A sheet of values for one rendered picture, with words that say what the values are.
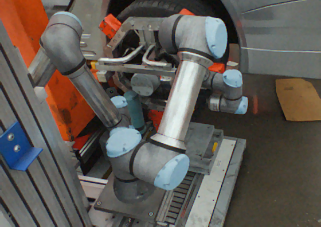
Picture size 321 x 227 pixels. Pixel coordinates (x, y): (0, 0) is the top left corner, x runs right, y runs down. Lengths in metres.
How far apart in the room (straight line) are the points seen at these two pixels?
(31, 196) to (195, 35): 0.63
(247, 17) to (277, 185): 1.08
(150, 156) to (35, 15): 0.96
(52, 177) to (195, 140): 1.36
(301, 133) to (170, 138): 1.75
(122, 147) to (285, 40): 1.02
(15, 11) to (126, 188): 0.91
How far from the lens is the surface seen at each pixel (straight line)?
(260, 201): 2.19
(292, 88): 3.08
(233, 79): 1.35
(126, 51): 1.98
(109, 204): 1.20
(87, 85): 1.17
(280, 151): 2.49
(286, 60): 1.79
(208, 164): 2.15
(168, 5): 1.68
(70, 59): 1.13
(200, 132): 2.28
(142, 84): 1.66
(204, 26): 1.02
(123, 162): 1.05
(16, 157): 0.89
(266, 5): 1.69
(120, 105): 1.37
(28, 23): 1.67
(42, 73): 1.32
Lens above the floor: 1.73
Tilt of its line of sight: 36 degrees down
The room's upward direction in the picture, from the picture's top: 10 degrees counter-clockwise
